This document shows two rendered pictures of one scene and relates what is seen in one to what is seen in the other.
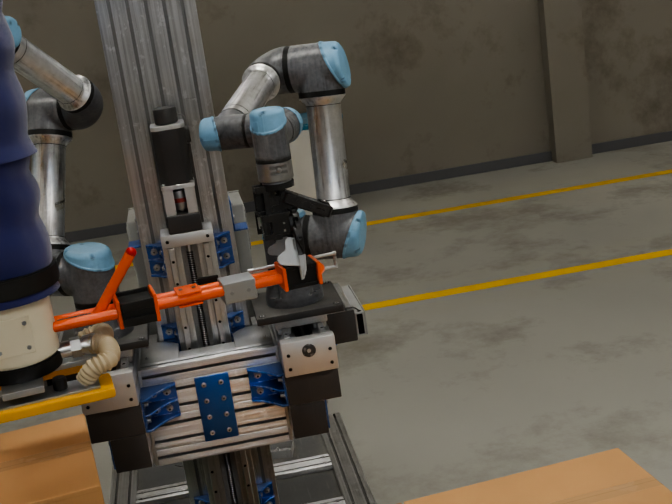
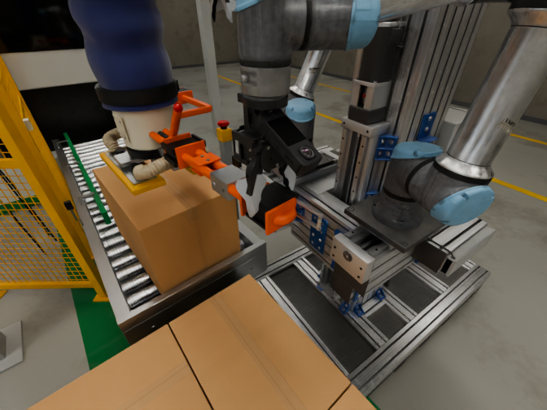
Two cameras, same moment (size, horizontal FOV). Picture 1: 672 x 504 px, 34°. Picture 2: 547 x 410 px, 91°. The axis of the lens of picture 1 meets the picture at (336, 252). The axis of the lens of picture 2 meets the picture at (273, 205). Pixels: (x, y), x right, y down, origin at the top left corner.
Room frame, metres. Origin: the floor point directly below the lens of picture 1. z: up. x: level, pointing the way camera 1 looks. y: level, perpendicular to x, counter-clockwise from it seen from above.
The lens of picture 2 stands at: (2.06, -0.29, 1.55)
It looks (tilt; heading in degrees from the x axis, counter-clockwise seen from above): 36 degrees down; 63
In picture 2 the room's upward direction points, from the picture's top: straight up
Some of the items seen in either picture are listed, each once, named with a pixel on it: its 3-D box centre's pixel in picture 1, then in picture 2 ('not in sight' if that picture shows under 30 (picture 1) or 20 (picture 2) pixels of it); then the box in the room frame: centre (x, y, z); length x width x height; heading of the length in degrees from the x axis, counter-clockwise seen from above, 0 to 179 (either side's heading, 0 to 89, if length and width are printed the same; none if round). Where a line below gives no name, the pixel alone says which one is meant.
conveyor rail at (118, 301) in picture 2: not in sight; (80, 203); (1.57, 1.62, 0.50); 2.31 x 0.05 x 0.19; 102
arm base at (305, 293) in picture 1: (292, 280); (400, 201); (2.71, 0.12, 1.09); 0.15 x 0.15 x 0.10
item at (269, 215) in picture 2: (298, 272); (267, 207); (2.24, 0.09, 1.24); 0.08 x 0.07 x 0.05; 105
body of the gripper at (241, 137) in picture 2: (277, 209); (263, 131); (2.25, 0.11, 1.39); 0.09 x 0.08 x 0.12; 105
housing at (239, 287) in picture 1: (237, 287); (230, 181); (2.21, 0.22, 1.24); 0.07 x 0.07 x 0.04; 15
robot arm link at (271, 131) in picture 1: (270, 134); (267, 17); (2.26, 0.10, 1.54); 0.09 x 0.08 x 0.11; 166
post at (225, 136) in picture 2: not in sight; (231, 198); (2.50, 1.21, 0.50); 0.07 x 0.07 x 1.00; 12
